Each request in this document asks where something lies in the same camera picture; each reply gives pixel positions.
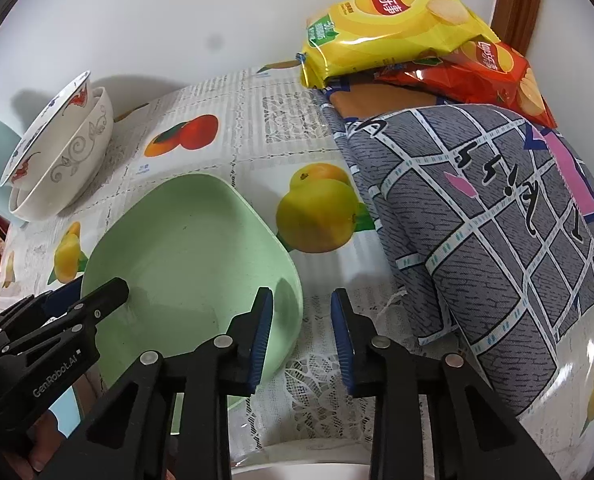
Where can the red chip bag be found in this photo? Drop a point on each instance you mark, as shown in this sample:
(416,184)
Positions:
(497,80)

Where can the fruit print tablecloth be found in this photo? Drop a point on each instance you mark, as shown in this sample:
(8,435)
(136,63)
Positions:
(277,125)

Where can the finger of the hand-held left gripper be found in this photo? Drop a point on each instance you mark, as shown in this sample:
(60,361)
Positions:
(102,300)
(62,297)

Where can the green plastic plate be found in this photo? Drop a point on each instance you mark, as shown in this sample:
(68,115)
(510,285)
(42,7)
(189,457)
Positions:
(187,260)

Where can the grey checked cloth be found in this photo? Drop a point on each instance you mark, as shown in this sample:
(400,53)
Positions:
(477,235)

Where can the yellow chip bag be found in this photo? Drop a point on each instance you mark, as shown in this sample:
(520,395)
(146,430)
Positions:
(377,30)

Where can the blue red patterned bowl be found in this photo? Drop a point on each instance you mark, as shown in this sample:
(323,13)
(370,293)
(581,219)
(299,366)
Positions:
(52,125)

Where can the person's left hand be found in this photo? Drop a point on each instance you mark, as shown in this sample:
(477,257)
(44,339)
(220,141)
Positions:
(47,452)

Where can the brown wooden door frame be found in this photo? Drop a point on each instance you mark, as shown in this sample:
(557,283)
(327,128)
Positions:
(519,5)

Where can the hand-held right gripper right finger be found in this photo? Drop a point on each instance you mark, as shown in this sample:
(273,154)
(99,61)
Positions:
(341,340)

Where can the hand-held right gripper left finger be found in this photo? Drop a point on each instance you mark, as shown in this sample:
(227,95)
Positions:
(259,340)

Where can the stacked patterned white bowls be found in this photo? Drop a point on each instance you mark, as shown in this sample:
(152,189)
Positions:
(82,160)

